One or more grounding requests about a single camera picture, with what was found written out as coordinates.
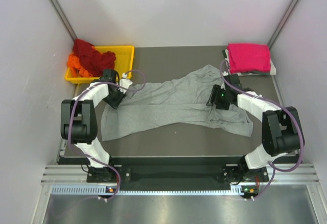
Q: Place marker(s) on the grey t shirt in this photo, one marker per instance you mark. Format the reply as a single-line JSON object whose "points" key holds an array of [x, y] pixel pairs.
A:
{"points": [[177, 101]]}

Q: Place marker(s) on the aluminium frame rail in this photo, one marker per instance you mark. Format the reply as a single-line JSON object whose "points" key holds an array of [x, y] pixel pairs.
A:
{"points": [[64, 174]]}

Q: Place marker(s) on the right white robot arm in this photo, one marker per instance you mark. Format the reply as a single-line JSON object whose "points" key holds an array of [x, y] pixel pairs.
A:
{"points": [[281, 128]]}

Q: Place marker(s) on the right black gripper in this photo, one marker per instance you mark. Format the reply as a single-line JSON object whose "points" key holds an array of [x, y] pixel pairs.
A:
{"points": [[214, 98]]}

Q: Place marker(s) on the folded white t shirt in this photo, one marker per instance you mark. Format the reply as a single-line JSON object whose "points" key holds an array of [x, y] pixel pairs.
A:
{"points": [[272, 71]]}

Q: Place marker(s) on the orange t shirt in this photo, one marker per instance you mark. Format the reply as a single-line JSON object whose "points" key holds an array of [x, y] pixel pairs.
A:
{"points": [[76, 68]]}

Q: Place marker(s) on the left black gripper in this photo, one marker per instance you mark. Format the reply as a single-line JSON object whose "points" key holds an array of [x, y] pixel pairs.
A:
{"points": [[114, 104]]}

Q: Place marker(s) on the dark red t shirt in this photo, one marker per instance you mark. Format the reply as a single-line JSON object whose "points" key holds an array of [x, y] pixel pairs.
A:
{"points": [[93, 61]]}

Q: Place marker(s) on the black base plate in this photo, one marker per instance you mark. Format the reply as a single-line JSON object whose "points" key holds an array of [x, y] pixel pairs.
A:
{"points": [[176, 173]]}

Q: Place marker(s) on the yellow plastic bin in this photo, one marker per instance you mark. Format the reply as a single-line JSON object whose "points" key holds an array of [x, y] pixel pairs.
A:
{"points": [[123, 63]]}

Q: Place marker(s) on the slotted cable duct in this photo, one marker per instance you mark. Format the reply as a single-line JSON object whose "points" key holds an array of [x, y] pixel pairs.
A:
{"points": [[104, 190]]}

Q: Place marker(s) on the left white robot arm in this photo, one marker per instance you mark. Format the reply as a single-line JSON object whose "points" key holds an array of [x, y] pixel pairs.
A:
{"points": [[78, 115]]}

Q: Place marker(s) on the folded pink t shirt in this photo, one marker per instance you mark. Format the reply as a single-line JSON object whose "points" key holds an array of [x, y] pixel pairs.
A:
{"points": [[248, 57]]}

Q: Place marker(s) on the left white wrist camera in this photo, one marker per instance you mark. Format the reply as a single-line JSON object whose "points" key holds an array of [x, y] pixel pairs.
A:
{"points": [[124, 83]]}

